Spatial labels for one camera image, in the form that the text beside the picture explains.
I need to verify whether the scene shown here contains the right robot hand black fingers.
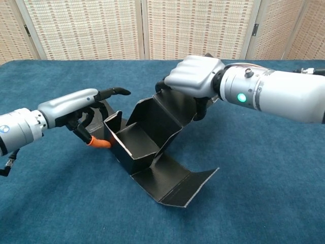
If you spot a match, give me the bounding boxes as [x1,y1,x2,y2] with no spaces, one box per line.
[155,53,226,121]

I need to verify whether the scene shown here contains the left robot hand orange thumb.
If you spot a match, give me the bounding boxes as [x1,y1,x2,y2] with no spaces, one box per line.
[37,86,132,149]

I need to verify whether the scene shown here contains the black cardboard box cutout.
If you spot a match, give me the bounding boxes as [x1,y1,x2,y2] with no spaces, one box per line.
[87,88,219,208]

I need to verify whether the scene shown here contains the woven bamboo screen panel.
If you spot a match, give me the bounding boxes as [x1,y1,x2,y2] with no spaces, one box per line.
[283,0,325,60]
[141,0,262,60]
[15,0,145,60]
[245,0,305,60]
[0,0,41,66]

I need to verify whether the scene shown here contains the blue felt table mat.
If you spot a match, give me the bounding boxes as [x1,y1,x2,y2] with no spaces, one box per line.
[0,59,325,244]

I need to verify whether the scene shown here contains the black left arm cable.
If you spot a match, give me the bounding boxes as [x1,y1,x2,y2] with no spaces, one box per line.
[0,148,21,177]

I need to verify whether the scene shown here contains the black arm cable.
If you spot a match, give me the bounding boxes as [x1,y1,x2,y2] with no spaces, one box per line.
[0,148,21,177]
[291,66,325,77]

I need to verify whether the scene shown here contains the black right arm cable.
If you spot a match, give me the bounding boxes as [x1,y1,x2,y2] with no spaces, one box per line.
[291,66,325,77]

